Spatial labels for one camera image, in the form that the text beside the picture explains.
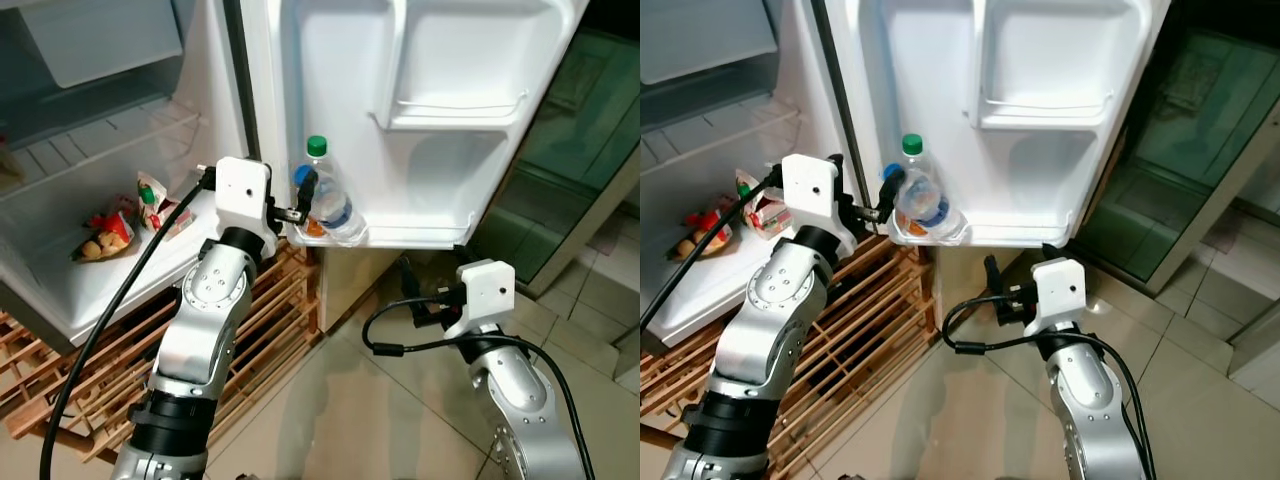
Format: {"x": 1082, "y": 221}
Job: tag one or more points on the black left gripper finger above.
{"x": 893, "y": 185}
{"x": 308, "y": 185}

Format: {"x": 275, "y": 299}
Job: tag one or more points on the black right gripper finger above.
{"x": 992, "y": 275}
{"x": 463, "y": 252}
{"x": 408, "y": 275}
{"x": 1052, "y": 250}

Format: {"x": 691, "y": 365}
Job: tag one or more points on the clear water bottle blue label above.
{"x": 338, "y": 210}
{"x": 930, "y": 208}

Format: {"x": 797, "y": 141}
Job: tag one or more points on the red yellow snack bag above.
{"x": 705, "y": 235}
{"x": 110, "y": 232}

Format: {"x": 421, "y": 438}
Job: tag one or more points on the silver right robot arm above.
{"x": 520, "y": 400}
{"x": 1090, "y": 400}

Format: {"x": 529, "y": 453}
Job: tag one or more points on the white fridge door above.
{"x": 440, "y": 190}
{"x": 1040, "y": 190}

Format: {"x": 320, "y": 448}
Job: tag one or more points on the grey mini fridge body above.
{"x": 690, "y": 300}
{"x": 40, "y": 280}

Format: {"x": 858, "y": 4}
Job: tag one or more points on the beige board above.
{"x": 960, "y": 290}
{"x": 350, "y": 285}

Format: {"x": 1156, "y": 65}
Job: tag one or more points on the wooden wine rack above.
{"x": 270, "y": 300}
{"x": 870, "y": 320}

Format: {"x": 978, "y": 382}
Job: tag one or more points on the small carton green cap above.
{"x": 160, "y": 210}
{"x": 765, "y": 212}

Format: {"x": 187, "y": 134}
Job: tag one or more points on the green glass cabinet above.
{"x": 1190, "y": 130}
{"x": 580, "y": 130}

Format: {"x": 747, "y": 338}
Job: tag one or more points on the white furniture corner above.
{"x": 1258, "y": 350}

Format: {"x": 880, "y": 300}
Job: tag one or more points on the grey freezer compartment flap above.
{"x": 100, "y": 40}
{"x": 700, "y": 40}

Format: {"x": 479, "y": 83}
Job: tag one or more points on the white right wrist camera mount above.
{"x": 1058, "y": 292}
{"x": 488, "y": 292}

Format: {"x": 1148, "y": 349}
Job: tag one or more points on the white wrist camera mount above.
{"x": 488, "y": 292}
{"x": 1058, "y": 292}
{"x": 242, "y": 190}
{"x": 810, "y": 190}

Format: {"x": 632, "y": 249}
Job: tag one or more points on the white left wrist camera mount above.
{"x": 242, "y": 190}
{"x": 810, "y": 190}

